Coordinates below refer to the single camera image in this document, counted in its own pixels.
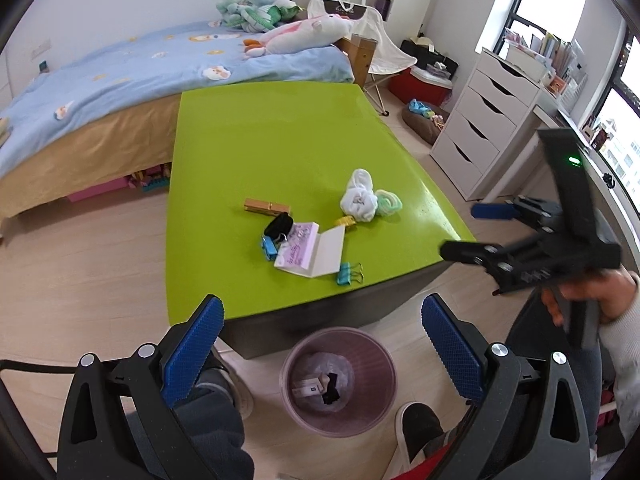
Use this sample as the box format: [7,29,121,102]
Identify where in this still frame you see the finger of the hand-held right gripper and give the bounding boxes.
[439,240,507,268]
[471,196,553,227]

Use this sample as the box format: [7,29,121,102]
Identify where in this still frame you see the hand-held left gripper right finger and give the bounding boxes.
[421,294,591,480]

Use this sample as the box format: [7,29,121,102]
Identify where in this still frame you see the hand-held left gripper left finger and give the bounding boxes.
[57,295,224,480]

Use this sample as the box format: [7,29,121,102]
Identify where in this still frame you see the purple trash bin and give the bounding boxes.
[280,326,397,437]

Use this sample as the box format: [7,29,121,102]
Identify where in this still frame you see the person's right forearm white sleeve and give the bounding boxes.
[597,294,640,461]

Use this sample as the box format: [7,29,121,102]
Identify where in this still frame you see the person's right hand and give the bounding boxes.
[541,269,640,328]

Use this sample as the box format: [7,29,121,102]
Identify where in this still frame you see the white shoe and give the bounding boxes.
[220,360,255,420]

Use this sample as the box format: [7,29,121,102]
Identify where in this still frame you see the person's left leg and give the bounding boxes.
[172,366,257,480]

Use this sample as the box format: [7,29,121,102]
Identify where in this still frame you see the black shoe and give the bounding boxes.
[395,402,447,467]

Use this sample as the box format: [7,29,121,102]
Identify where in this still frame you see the light green rolled sock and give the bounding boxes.
[375,189,403,217]

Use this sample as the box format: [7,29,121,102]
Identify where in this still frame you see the white drawer cabinet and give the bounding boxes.
[431,47,543,201]

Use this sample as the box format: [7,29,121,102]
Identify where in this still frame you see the brown basket with items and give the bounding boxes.
[402,105,451,146]

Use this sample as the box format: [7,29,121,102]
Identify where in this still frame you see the white rolled sock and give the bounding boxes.
[340,169,379,222]

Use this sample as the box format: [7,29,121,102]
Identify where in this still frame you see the white packet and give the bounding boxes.
[291,379,324,399]

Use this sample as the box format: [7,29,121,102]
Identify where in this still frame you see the black crumpled item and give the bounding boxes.
[320,372,347,404]

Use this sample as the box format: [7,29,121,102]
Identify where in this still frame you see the red box white lid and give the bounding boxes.
[389,66,454,109]

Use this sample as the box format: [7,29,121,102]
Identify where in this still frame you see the pink white notepad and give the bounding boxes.
[273,221,347,279]

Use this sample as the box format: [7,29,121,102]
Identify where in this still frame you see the black binder clip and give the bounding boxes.
[263,212,294,245]

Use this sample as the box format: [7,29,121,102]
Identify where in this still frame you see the wooden clothespin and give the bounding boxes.
[243,198,292,216]

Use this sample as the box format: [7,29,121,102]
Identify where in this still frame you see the row of books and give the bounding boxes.
[502,27,587,86]

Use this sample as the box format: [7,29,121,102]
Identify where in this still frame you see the black bag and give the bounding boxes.
[400,39,459,79]

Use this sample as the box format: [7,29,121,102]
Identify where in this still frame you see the toy building blocks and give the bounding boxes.
[126,162,172,194]

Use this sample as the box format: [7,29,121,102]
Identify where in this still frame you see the pink flat box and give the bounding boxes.
[66,177,132,204]

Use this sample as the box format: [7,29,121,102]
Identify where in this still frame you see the white folding chair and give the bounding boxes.
[306,0,418,117]

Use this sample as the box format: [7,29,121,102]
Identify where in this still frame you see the wooden bed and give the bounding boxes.
[0,20,377,219]

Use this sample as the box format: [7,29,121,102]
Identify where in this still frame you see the pink white plush toy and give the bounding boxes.
[243,14,355,59]

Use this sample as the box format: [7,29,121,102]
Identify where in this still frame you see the light blue printed blanket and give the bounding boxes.
[0,21,355,181]

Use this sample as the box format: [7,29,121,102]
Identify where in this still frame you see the green plush toy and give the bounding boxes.
[240,0,306,34]

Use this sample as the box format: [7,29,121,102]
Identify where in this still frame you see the teal plush toy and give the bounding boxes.
[216,0,278,28]

